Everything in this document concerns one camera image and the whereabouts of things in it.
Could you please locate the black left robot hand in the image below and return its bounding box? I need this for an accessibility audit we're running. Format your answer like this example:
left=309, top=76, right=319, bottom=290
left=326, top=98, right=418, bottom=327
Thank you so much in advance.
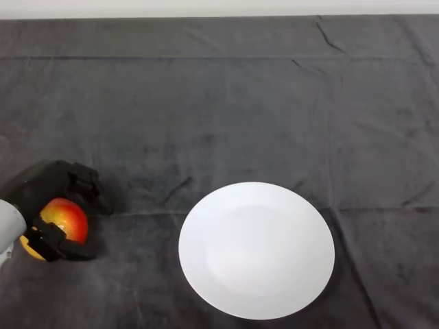
left=0, top=159, right=115, bottom=263

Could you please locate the red yellow apple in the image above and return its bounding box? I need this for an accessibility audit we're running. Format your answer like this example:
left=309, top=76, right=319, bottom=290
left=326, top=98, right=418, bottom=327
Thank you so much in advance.
left=19, top=197, right=89, bottom=262

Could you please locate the white round plate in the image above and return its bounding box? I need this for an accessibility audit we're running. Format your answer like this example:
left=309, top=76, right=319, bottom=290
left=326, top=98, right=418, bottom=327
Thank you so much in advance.
left=178, top=181, right=335, bottom=321

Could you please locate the black table cloth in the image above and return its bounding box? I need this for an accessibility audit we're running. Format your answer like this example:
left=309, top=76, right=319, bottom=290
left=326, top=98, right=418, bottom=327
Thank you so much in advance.
left=0, top=16, right=439, bottom=329

